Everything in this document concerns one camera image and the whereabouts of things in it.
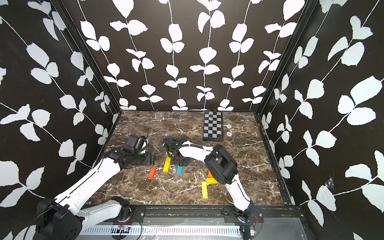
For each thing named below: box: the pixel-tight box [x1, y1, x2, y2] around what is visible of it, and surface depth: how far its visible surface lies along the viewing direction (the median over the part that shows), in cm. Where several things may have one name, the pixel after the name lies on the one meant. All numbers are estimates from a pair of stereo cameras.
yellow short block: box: [206, 177, 218, 184], surface depth 86 cm
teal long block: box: [176, 165, 183, 174], surface depth 90 cm
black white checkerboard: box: [203, 110, 224, 142], surface depth 110 cm
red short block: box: [148, 167, 157, 179], surface depth 90 cm
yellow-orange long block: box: [163, 157, 172, 173], surface depth 92 cm
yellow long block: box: [201, 181, 209, 199], surface depth 83 cm
